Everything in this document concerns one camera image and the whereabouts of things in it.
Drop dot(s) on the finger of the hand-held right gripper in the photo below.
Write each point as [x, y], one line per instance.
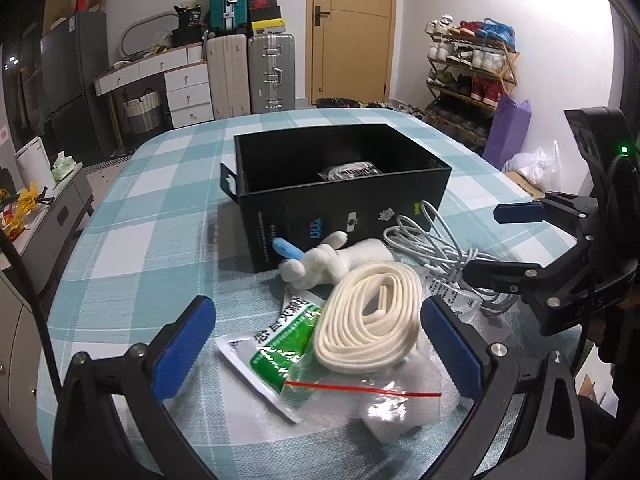
[495, 271]
[517, 212]

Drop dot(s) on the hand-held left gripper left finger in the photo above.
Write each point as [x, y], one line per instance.
[185, 345]

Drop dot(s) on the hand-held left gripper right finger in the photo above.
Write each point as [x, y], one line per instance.
[452, 347]

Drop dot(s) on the green white foil packet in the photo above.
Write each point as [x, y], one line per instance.
[270, 355]

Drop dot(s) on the clear zip bag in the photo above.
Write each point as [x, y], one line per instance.
[350, 395]

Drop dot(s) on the white plush bunny toy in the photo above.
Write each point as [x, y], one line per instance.
[320, 260]

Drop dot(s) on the black cardboard box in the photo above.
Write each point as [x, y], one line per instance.
[300, 215]

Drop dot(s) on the white plastic bag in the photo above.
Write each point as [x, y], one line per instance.
[535, 165]

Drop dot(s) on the white printed label sheet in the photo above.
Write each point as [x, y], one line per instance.
[450, 295]

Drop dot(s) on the purple paper bag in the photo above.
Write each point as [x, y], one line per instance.
[507, 132]

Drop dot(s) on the teal checked tablecloth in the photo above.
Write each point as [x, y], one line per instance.
[150, 210]

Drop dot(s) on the rows of racked shoes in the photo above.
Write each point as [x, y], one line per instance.
[482, 57]

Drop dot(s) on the wooden shoe rack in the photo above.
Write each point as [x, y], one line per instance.
[505, 52]

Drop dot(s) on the group of loose shoes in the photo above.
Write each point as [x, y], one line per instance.
[385, 106]

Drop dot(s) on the black white plastic packet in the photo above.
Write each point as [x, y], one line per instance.
[350, 171]

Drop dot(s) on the grey low cabinet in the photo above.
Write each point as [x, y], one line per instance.
[55, 225]

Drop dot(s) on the yellow plastic bag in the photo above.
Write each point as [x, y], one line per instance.
[25, 202]

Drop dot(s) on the green wet wipes pack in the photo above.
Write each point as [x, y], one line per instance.
[65, 166]

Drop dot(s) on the wooden door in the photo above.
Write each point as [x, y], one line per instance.
[350, 60]

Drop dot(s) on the woven laundry basket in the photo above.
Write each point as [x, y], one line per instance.
[142, 112]

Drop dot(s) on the white dresser desk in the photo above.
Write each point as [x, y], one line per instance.
[185, 90]

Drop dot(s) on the beige suitcase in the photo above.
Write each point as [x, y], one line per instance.
[227, 77]

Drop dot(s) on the grey refrigerator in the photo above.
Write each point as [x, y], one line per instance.
[80, 85]

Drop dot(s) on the silver suitcase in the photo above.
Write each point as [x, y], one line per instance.
[272, 72]

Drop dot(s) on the dark glossy wardrobe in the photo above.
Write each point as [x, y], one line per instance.
[22, 85]

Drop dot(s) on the oval mirror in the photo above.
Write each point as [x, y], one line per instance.
[150, 35]

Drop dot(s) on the black paper bag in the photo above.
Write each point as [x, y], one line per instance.
[187, 22]

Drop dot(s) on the black red shoe box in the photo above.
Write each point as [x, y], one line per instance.
[263, 3]

